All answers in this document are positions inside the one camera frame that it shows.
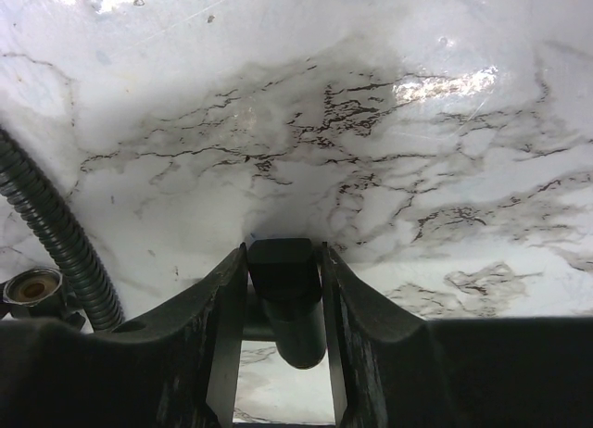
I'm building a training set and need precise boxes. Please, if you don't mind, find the black T-shaped fitting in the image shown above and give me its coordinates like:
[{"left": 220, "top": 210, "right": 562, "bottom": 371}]
[{"left": 246, "top": 238, "right": 326, "bottom": 370}]

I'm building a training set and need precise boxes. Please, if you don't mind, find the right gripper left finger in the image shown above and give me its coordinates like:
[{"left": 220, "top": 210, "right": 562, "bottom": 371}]
[{"left": 1, "top": 246, "right": 247, "bottom": 427}]

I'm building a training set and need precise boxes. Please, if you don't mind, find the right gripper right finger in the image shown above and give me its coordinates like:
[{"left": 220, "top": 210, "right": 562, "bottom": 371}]
[{"left": 321, "top": 247, "right": 592, "bottom": 427}]

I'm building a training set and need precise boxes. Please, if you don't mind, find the black metal shower hose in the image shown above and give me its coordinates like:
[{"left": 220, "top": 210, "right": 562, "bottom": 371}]
[{"left": 0, "top": 126, "right": 126, "bottom": 332}]

